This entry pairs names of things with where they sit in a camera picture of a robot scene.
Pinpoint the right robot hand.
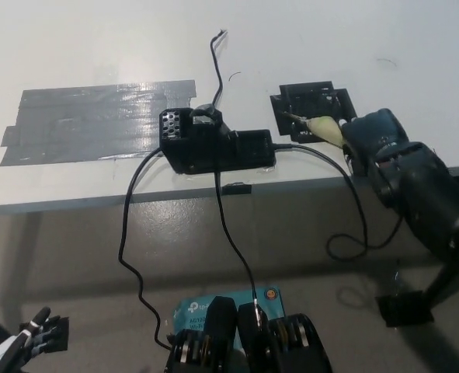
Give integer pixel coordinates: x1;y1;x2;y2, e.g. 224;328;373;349
339;108;412;180

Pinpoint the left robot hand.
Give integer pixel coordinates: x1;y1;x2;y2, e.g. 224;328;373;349
17;306;62;366

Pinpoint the black soldering station base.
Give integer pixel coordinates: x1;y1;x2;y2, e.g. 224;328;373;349
158;103;276;175

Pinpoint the black robot torso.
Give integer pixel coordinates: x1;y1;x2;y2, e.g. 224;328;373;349
165;295;333;373

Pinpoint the black floor tape patch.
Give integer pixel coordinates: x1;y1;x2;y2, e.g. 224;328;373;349
38;316;70;353
374;290;435;328

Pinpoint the small black tape strip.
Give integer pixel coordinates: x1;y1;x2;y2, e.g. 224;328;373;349
221;184;252;196

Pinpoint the teal tp-link box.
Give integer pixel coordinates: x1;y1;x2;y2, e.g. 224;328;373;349
173;285;287;343

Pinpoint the black metal stand leg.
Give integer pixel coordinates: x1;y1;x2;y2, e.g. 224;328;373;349
422;263;459;310

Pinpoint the black power cable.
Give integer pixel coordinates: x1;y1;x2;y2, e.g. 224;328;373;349
118;151;174;349

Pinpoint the black wire with frayed end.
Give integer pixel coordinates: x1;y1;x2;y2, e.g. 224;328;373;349
210;29;228;108

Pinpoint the thin black cable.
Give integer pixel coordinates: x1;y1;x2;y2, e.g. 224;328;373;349
214;170;263;331

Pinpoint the grey duct tape patch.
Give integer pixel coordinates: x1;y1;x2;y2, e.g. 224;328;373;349
0;79;197;167

